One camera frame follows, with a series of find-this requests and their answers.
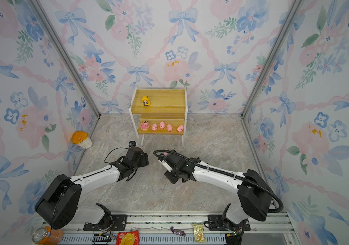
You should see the pink bear toy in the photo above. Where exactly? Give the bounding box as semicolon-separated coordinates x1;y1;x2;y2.
140;120;150;131

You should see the yellow bear toy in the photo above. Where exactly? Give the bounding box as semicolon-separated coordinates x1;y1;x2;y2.
142;96;151;107

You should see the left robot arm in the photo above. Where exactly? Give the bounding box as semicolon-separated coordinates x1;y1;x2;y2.
34;146;149;231

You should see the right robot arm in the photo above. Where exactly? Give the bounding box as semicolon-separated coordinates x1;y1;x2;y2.
153;150;284;232

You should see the wooden two-tier shelf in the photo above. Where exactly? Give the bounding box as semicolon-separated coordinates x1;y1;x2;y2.
129;87;188;146

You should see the green snack packet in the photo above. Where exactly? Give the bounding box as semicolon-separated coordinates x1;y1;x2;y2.
192;224;207;243

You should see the purple wrapped candy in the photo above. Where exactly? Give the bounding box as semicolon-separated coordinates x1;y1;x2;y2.
170;227;186;237

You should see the red snack packet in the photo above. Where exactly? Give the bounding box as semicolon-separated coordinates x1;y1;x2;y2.
116;230;139;245

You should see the orange soda can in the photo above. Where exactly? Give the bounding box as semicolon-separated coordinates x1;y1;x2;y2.
32;226;64;245

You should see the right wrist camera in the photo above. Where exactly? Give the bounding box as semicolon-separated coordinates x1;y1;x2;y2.
159;158;172;172

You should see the aluminium rail base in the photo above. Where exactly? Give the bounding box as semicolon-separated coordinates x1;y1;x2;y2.
59;211;300;245

